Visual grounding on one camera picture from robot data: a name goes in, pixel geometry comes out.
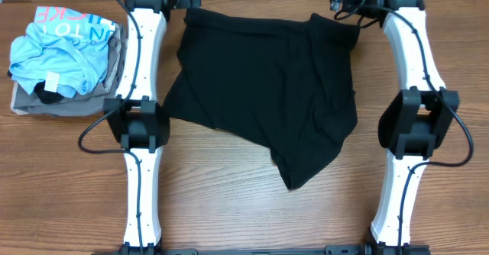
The light blue printed t-shirt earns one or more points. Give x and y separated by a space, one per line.
64 49

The black t-shirt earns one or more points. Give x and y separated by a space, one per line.
285 85

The grey folded garment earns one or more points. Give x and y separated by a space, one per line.
95 98

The beige folded garment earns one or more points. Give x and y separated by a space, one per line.
15 102

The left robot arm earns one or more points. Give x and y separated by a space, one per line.
138 122

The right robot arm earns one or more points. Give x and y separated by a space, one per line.
411 128

